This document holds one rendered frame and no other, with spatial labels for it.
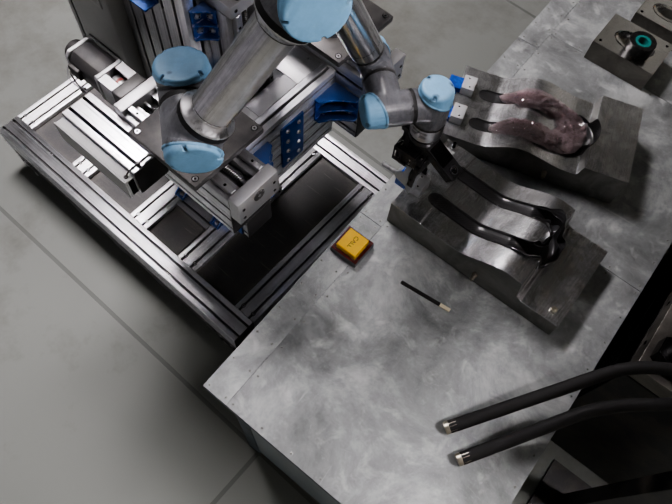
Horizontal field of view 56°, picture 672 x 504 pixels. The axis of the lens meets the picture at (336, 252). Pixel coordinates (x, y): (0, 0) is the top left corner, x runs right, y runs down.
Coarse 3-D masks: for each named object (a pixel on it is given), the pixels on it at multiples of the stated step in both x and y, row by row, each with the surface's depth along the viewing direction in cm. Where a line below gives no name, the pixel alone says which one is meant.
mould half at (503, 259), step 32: (448, 192) 161; (512, 192) 162; (416, 224) 158; (448, 224) 157; (512, 224) 155; (544, 224) 153; (448, 256) 159; (480, 256) 151; (512, 256) 149; (576, 256) 158; (512, 288) 150; (544, 288) 154; (576, 288) 154; (544, 320) 151
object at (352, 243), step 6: (348, 234) 160; (354, 234) 160; (342, 240) 159; (348, 240) 159; (354, 240) 159; (360, 240) 159; (366, 240) 159; (336, 246) 160; (342, 246) 158; (348, 246) 158; (354, 246) 158; (360, 246) 158; (348, 252) 158; (354, 252) 158; (360, 252) 159; (354, 258) 158
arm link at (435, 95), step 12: (420, 84) 129; (432, 84) 128; (444, 84) 128; (420, 96) 129; (432, 96) 127; (444, 96) 127; (420, 108) 129; (432, 108) 129; (444, 108) 129; (420, 120) 131; (432, 120) 132; (444, 120) 134; (432, 132) 136
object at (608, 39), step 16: (608, 32) 190; (624, 32) 191; (592, 48) 191; (608, 48) 188; (624, 48) 191; (656, 48) 189; (608, 64) 191; (624, 64) 188; (640, 64) 185; (656, 64) 186; (624, 80) 191; (640, 80) 188
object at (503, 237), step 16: (464, 176) 164; (480, 192) 162; (496, 192) 162; (448, 208) 159; (512, 208) 159; (528, 208) 157; (544, 208) 155; (464, 224) 158; (480, 224) 157; (560, 224) 153; (496, 240) 153; (512, 240) 152; (528, 240) 149; (560, 240) 156; (528, 256) 147; (544, 256) 156
